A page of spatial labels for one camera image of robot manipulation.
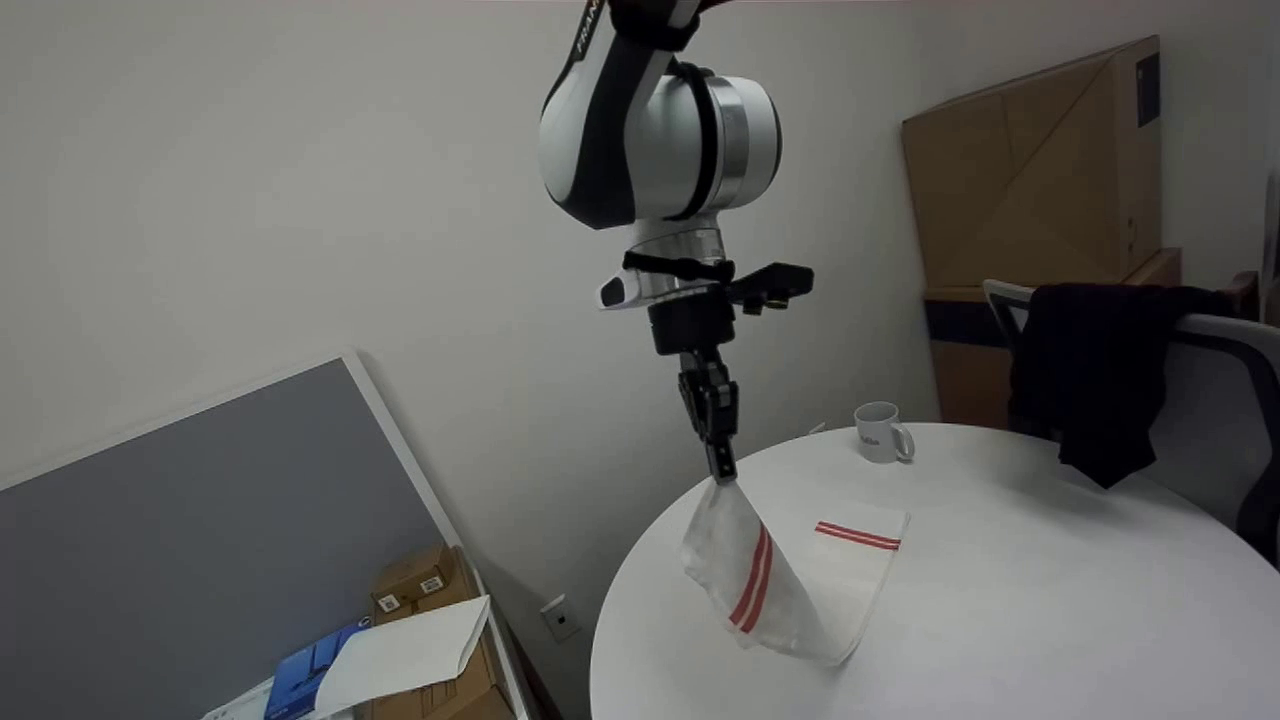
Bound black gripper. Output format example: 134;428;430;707
643;293;750;487

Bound black garment with white print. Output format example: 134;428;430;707
1006;281;1186;492

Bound small cardboard box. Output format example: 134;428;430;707
369;541;484;621

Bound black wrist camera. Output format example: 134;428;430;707
593;256;821;325

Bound black chair armrest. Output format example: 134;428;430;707
1229;438;1280;571

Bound small white cup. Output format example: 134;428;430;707
848;398;920;468

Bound white paper sheet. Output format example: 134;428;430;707
308;592;498;720

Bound large cardboard sheet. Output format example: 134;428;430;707
898;34;1170;293

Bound grey desk partition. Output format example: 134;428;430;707
0;350;534;720

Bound flat cardboard box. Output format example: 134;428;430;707
348;637;519;720

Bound blue object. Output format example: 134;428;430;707
257;621;372;720

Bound white red-striped tea towel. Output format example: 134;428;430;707
678;476;917;673

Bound grey office chair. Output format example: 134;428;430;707
980;273;1280;571

